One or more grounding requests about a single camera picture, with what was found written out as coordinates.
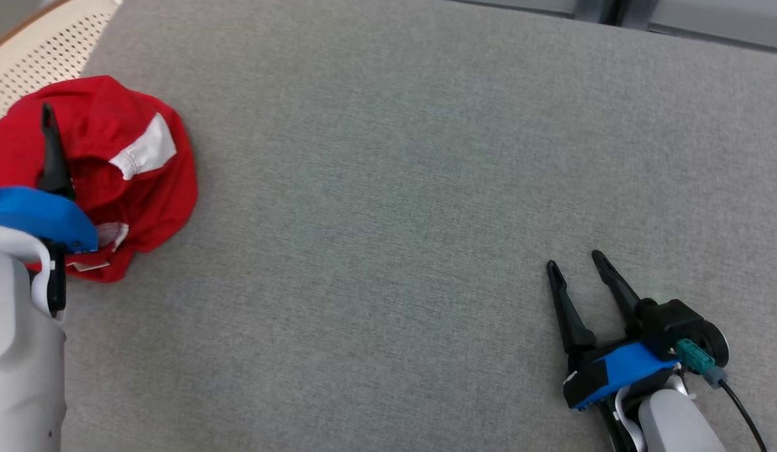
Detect white flat ribbon cable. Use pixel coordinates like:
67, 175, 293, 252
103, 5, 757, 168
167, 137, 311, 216
614, 384, 648, 452
29, 239, 55, 316

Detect cream perforated laundry basket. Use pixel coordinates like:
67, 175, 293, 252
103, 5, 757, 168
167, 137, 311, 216
0, 0, 122, 123

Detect black cable with teal plug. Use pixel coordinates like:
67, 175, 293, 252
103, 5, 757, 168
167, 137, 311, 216
675, 339, 769, 452

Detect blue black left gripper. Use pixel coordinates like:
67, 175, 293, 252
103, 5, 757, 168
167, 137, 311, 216
0, 102, 99, 253

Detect grey partition post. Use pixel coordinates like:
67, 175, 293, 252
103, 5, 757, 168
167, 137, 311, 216
573, 0, 656, 29

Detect black round right gripper motor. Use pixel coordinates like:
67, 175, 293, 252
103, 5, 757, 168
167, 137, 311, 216
699, 321, 730, 369

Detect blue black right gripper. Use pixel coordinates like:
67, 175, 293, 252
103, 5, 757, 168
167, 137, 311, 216
547, 250, 678, 412

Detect red shorts with white stripe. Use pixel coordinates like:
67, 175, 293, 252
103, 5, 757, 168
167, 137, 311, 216
0, 75, 198, 283

